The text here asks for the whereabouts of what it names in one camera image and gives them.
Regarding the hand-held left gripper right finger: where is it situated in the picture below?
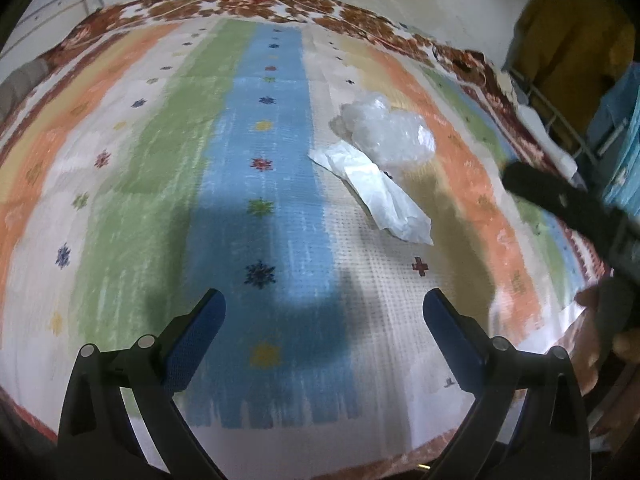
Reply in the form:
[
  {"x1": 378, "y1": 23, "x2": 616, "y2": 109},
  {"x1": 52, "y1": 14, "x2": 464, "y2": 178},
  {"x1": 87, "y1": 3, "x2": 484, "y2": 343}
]
[{"x1": 422, "y1": 287, "x2": 593, "y2": 480}]

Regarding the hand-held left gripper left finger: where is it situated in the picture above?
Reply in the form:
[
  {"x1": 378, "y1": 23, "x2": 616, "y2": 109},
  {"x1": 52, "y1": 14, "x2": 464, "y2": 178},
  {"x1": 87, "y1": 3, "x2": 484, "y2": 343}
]
[{"x1": 56, "y1": 287, "x2": 227, "y2": 480}]

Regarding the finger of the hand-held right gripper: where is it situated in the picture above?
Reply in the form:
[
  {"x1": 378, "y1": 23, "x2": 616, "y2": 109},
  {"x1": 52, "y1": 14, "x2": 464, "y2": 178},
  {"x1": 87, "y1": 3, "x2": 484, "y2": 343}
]
[{"x1": 501, "y1": 159, "x2": 602, "y2": 227}]

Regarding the white metal rack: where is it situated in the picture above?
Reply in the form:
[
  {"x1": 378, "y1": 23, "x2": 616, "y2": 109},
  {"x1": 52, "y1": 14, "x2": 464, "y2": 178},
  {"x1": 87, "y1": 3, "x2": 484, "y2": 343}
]
[{"x1": 504, "y1": 67, "x2": 632, "y2": 173}]

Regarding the yellow cloth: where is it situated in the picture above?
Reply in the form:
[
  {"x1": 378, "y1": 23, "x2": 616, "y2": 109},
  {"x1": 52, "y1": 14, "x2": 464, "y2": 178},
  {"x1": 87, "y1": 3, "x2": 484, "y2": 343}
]
[{"x1": 514, "y1": 0, "x2": 637, "y2": 137}]

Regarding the clear crumpled plastic wrap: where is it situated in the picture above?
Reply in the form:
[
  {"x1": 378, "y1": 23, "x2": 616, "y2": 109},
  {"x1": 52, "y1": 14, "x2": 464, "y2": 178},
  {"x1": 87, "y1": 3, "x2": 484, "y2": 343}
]
[{"x1": 329, "y1": 92, "x2": 437, "y2": 169}]

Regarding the white flat plastic wrapper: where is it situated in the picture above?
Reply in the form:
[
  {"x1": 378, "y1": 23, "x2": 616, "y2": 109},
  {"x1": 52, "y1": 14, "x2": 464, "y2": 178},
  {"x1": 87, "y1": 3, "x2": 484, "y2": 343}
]
[{"x1": 307, "y1": 141, "x2": 435, "y2": 246}]

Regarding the striped colourful blanket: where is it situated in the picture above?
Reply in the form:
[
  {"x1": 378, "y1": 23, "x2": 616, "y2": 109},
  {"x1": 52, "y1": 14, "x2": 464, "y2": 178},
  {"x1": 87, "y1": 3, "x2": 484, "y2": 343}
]
[{"x1": 0, "y1": 0, "x2": 616, "y2": 467}]

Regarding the white wardrobe panel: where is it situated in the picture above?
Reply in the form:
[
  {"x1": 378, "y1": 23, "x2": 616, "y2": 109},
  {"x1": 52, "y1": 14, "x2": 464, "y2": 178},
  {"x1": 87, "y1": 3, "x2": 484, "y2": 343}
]
[{"x1": 0, "y1": 0, "x2": 97, "y2": 63}]

